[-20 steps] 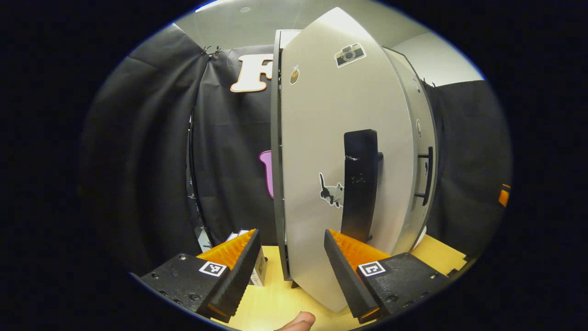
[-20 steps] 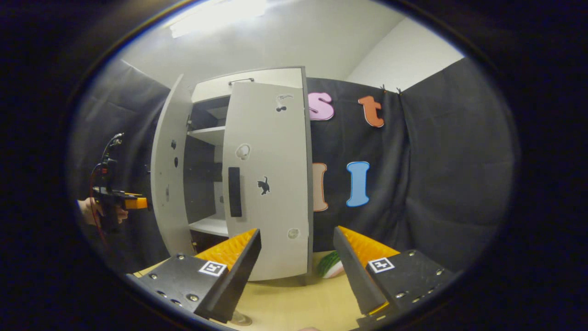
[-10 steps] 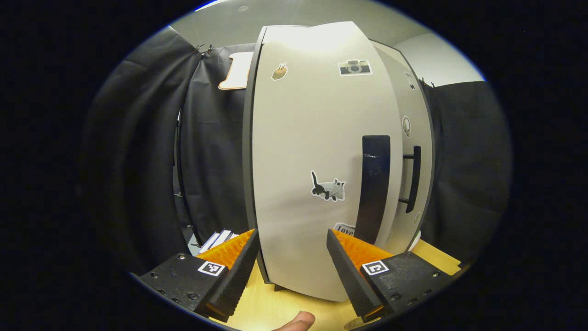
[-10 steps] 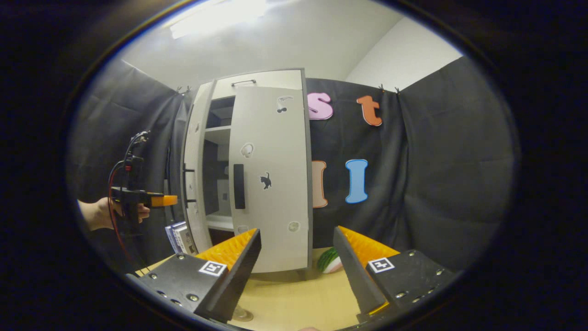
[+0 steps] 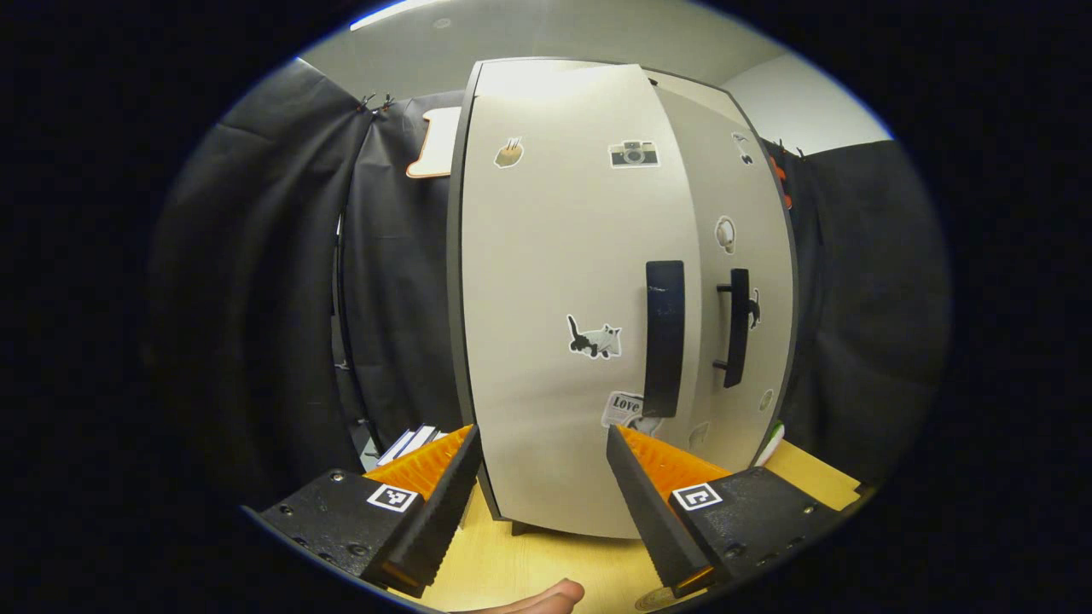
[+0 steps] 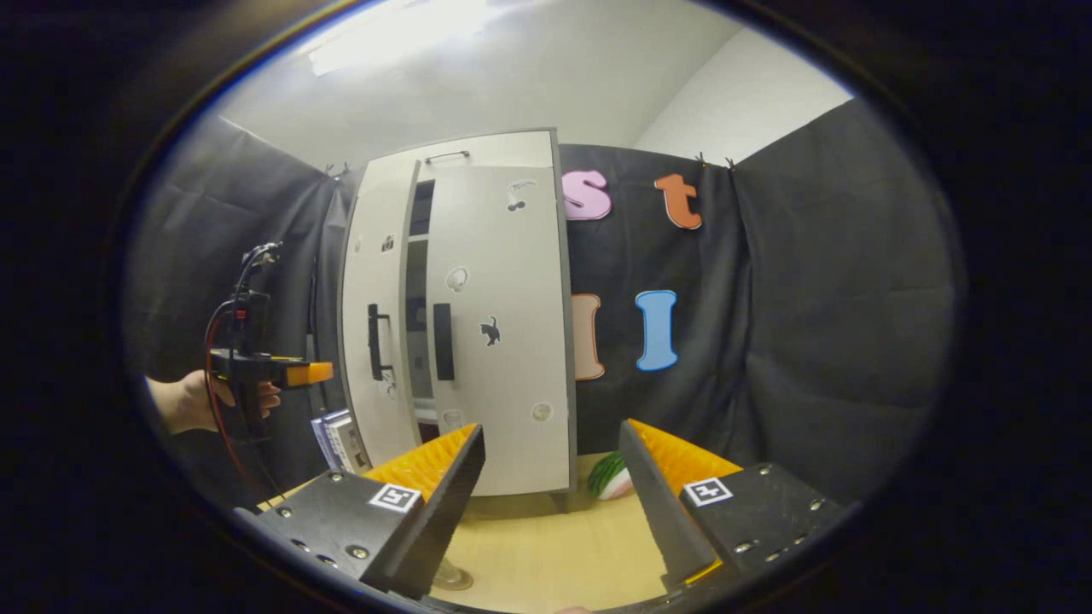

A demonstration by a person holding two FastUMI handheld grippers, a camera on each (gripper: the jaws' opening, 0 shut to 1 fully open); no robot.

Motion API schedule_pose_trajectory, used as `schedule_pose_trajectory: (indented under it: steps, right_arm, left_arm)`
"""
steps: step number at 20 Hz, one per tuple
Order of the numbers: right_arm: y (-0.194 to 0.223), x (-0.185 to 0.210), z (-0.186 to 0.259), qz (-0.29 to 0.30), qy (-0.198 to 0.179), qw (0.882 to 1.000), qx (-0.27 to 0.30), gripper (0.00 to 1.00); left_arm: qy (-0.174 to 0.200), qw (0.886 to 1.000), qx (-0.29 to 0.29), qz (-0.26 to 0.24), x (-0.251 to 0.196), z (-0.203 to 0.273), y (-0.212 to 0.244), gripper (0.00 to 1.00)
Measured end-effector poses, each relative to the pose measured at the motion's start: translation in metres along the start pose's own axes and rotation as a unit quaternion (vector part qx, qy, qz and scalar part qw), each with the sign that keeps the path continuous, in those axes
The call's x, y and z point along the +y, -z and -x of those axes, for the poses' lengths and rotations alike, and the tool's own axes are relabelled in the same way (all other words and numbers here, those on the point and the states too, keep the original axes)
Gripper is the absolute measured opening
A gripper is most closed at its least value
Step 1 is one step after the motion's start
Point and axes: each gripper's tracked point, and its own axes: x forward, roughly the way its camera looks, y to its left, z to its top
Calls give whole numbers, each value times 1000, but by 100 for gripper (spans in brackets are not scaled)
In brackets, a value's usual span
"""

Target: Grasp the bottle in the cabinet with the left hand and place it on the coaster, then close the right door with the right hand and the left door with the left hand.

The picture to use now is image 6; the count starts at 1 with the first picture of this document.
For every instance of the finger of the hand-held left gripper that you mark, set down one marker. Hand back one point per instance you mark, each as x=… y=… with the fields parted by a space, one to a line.
x=307 y=373

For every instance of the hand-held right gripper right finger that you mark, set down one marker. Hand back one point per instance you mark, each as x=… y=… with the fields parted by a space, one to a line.
x=661 y=512

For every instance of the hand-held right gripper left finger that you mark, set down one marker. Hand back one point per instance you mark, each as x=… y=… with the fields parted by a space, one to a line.
x=439 y=520

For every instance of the round tan coaster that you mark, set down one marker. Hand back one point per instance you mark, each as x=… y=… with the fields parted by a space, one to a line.
x=456 y=585

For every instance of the white cabinet door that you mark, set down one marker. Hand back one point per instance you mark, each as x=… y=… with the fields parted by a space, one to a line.
x=375 y=256
x=512 y=384

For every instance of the white and grey cabinet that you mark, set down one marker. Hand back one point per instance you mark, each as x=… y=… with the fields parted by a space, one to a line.
x=418 y=256

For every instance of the white cabinet drawer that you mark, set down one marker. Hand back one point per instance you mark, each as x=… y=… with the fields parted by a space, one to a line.
x=512 y=149

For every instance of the toy watermelon slice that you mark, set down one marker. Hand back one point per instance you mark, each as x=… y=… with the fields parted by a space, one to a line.
x=607 y=477

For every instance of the lavender book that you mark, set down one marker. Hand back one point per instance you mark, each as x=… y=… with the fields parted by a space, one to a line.
x=320 y=443

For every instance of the white book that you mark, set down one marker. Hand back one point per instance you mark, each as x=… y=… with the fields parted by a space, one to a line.
x=354 y=443

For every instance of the black backdrop cloth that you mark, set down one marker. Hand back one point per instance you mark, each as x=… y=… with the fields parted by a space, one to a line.
x=810 y=341

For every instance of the ceiling light panel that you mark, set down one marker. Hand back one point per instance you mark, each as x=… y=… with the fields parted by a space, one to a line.
x=392 y=34

